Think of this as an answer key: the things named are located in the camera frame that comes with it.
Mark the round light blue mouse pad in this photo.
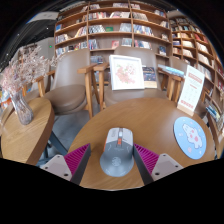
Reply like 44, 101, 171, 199
173, 116, 208, 160

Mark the grey computer mouse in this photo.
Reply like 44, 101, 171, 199
99, 127, 135, 178

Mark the white framed floral picture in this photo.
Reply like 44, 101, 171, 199
108, 54, 146, 92

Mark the brown padded wooden armchair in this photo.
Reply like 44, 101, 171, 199
93, 45, 176, 111
43, 48, 101, 119
166, 55, 214, 118
21, 68, 56, 103

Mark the large wooden bookshelf with books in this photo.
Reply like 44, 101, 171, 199
53, 1, 171, 64
168, 14, 224, 134

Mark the stack of colourful books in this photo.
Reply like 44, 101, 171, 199
203, 101, 223, 124

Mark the white and red sign stand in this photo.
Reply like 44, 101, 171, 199
176, 64, 206, 117

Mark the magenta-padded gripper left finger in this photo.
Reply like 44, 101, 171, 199
41, 143, 92, 186

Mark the round wooden side table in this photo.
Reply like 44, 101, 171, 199
208, 114, 224, 160
0, 97, 56, 166

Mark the ribbed glass vase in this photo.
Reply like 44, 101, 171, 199
9, 90, 35, 126

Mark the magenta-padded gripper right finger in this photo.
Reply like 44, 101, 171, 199
132, 143, 184, 186

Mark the teal book stack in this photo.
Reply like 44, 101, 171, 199
157, 63, 185, 78

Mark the dark cover book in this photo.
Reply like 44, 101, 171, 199
142, 65, 158, 90

